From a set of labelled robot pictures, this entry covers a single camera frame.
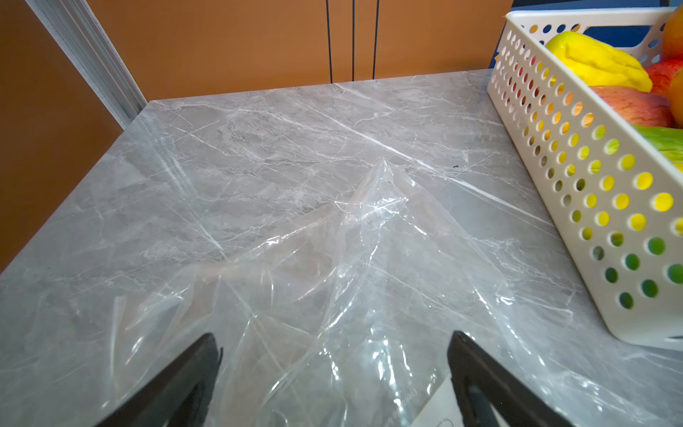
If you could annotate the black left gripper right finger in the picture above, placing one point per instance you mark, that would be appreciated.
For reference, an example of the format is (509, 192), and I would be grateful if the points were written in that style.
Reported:
(488, 394)

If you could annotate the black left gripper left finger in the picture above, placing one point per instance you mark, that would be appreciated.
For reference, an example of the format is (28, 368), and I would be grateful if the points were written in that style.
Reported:
(180, 395)

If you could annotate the clear zip-top bag blue zipper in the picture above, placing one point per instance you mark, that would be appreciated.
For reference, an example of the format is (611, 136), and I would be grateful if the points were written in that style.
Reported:
(343, 317)

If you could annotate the yellow mango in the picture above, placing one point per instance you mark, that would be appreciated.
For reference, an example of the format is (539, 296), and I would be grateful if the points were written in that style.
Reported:
(597, 63)

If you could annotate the green mango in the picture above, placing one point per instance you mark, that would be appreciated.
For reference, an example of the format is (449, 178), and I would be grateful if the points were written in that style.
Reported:
(668, 141)

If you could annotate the red apple-like mango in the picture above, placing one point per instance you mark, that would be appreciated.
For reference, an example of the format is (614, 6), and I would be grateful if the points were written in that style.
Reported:
(637, 108)

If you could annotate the white perforated plastic basket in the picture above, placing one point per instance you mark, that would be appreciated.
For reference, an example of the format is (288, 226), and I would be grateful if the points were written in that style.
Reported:
(615, 200)

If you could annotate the aluminium corner post left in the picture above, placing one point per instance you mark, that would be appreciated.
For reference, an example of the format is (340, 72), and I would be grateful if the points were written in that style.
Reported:
(75, 28)

